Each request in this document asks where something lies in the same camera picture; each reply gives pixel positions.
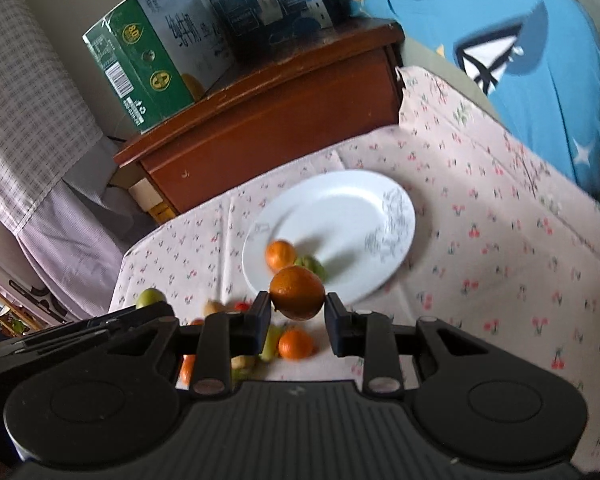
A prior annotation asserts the checkered grey cloth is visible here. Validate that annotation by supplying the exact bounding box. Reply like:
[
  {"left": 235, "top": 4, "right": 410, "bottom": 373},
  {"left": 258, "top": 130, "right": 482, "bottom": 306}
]
[{"left": 0, "top": 0, "right": 126, "bottom": 321}]

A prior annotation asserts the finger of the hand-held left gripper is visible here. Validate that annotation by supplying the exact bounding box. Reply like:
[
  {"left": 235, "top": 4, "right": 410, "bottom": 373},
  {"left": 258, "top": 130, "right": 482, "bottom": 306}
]
[{"left": 104, "top": 304, "right": 176, "bottom": 334}]

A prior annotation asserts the brown wooden nightstand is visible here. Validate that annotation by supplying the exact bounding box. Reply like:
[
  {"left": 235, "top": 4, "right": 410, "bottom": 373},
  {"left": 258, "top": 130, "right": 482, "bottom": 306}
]
[{"left": 112, "top": 17, "right": 406, "bottom": 216}]

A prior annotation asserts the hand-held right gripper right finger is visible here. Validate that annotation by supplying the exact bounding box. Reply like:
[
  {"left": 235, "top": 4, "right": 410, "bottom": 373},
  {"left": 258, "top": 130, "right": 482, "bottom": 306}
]
[{"left": 325, "top": 291, "right": 486, "bottom": 395}]

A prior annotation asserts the grey-green bed sheet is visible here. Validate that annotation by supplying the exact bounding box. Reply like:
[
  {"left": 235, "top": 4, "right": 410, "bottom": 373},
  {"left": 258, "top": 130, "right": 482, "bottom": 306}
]
[{"left": 400, "top": 35, "right": 503, "bottom": 121}]

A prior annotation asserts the small beige box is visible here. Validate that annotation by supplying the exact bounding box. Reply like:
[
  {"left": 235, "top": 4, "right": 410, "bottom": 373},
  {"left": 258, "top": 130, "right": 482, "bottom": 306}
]
[{"left": 130, "top": 177, "right": 163, "bottom": 211}]

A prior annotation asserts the cherry print cloth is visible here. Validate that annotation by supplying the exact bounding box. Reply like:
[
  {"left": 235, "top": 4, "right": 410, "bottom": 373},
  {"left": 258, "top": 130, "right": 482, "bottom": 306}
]
[{"left": 109, "top": 65, "right": 600, "bottom": 471}]

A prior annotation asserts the green milk carton box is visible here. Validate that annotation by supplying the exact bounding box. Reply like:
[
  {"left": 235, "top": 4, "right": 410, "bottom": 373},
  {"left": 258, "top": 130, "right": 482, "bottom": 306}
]
[{"left": 82, "top": 0, "right": 236, "bottom": 135}]

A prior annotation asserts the white patterned plate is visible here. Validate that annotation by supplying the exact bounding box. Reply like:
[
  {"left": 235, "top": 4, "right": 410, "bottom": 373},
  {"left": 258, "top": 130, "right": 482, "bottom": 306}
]
[{"left": 241, "top": 170, "right": 417, "bottom": 307}]

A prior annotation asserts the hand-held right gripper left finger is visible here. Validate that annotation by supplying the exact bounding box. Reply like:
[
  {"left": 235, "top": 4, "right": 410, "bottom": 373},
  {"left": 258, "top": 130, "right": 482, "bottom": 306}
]
[{"left": 105, "top": 291, "right": 272, "bottom": 395}]

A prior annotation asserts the green fruit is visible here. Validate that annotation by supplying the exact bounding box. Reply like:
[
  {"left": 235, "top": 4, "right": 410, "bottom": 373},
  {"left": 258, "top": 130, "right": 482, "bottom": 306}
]
[
  {"left": 294, "top": 255, "right": 327, "bottom": 281},
  {"left": 257, "top": 324, "right": 286, "bottom": 363},
  {"left": 135, "top": 287, "right": 168, "bottom": 311}
]

